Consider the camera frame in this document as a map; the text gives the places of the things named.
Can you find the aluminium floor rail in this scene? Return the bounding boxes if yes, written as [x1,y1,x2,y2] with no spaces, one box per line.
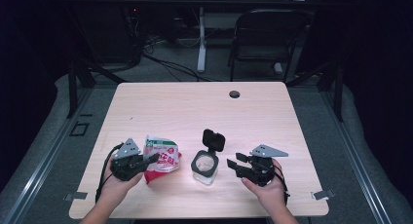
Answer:
[319,87,394,224]
[0,87,95,224]

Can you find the black metal stand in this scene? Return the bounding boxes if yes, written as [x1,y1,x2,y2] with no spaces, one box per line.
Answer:
[285,57,345,123]
[66,59,128,120]

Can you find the black floor cables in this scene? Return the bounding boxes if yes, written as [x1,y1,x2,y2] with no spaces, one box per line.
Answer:
[140,38,222,83]

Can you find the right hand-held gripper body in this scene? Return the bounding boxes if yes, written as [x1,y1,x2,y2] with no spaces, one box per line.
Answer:
[243,143,289,188]

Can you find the black folding chair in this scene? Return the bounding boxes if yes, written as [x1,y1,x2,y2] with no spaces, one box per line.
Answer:
[227,8,315,84]

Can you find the dark computer tower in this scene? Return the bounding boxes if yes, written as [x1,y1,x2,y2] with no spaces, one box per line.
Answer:
[81,6,142,64]

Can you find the red and clear plastic packet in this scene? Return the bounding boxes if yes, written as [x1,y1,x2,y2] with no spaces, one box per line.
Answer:
[142,134,183,185]

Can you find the hand-held gripper black cable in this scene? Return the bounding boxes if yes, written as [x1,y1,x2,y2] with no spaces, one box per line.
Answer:
[94,142,126,204]
[272,165,291,205]

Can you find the person's right hand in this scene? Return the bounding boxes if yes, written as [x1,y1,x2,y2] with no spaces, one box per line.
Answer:
[241,159,288,212]

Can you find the clear jar with black lid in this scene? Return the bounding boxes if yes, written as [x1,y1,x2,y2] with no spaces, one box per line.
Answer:
[190,129,227,186]

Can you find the person's left hand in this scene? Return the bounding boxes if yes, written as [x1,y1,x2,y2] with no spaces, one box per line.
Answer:
[96,154,144,204]

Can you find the right hand-held gripper black cable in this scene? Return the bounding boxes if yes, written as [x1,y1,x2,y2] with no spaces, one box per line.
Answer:
[272,165,291,205]

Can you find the grey metal table bracket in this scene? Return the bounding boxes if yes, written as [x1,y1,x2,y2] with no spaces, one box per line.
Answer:
[63,191,89,202]
[311,189,335,201]

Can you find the left hand-held gripper black cable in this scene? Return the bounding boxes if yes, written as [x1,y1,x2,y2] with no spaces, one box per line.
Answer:
[94,142,126,204]

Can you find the white desk with white leg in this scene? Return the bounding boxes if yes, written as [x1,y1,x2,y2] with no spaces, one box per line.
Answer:
[177,0,323,73]

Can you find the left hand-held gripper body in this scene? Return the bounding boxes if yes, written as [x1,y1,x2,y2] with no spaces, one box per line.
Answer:
[110,137,144,182]

